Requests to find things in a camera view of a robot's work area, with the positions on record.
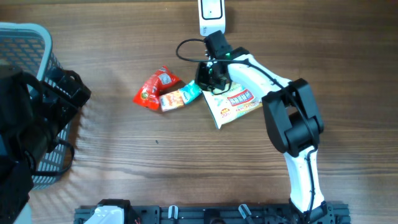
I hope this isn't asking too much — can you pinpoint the green tissue pack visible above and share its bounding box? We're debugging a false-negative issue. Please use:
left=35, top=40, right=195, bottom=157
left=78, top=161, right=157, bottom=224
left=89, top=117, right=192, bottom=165
left=179, top=80, right=202, bottom=105

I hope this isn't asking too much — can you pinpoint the yellow wet wipes pack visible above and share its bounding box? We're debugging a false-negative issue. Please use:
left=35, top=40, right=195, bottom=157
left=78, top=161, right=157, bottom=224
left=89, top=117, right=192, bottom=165
left=202, top=82, right=262, bottom=129

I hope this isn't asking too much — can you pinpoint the orange tissue pack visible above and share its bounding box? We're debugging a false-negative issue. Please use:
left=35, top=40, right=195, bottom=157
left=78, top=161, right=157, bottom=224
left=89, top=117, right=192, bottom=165
left=159, top=90, right=184, bottom=112

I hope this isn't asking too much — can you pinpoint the red snack bag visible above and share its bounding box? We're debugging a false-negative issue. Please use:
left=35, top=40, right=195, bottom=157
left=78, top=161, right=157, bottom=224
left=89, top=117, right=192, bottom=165
left=132, top=65, right=180, bottom=110

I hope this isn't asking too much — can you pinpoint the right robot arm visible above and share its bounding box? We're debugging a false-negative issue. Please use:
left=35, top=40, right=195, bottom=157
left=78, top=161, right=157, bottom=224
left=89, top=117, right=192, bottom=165
left=196, top=45, right=325, bottom=223

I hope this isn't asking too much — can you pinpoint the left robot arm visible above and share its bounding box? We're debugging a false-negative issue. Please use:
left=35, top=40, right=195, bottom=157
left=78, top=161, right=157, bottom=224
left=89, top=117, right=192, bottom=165
left=1, top=65, right=91, bottom=223

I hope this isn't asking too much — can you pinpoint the white barcode scanner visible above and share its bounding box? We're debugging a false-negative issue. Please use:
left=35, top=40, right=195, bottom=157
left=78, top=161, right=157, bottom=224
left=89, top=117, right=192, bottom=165
left=198, top=0, right=226, bottom=37

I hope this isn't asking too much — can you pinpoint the grey plastic mesh basket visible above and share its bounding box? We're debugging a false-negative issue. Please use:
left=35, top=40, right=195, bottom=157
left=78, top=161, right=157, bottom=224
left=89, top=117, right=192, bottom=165
left=1, top=22, right=71, bottom=190

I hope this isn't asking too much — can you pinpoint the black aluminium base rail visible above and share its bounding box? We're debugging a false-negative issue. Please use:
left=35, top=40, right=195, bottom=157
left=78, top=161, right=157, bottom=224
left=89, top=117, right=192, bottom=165
left=73, top=203, right=351, bottom=224

